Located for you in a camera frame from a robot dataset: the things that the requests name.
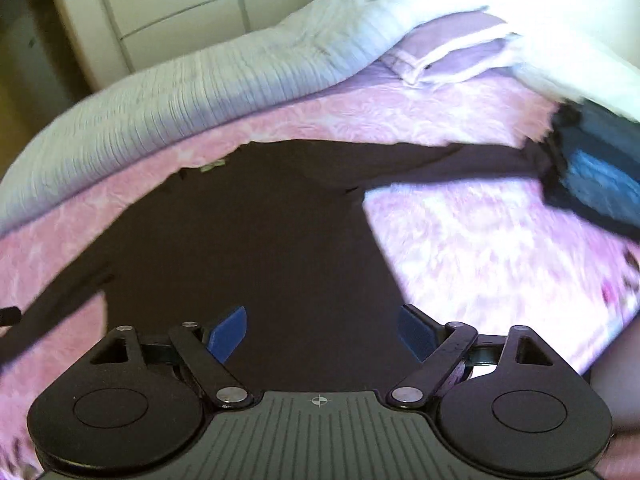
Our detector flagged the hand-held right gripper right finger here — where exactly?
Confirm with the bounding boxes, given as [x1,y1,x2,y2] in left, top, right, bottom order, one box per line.
[389,303,554,407]

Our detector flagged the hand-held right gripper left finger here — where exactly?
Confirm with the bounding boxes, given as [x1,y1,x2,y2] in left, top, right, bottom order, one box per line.
[89,305,254,409]

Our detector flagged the dark long-sleeved shirt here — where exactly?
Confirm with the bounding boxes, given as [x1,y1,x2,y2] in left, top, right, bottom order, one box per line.
[0,139,556,396]

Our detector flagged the folded dark blue clothes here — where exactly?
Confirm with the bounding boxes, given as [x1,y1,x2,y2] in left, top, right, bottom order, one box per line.
[542,100,640,238]

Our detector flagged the pink floral blanket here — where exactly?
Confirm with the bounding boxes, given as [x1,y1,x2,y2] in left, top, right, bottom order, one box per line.
[0,67,640,480]

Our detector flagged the purple pillow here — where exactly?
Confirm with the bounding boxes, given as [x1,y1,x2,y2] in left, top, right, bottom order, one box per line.
[382,12,518,87]

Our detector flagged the white pillow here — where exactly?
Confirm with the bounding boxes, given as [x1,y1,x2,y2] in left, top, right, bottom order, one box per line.
[500,0,640,123]

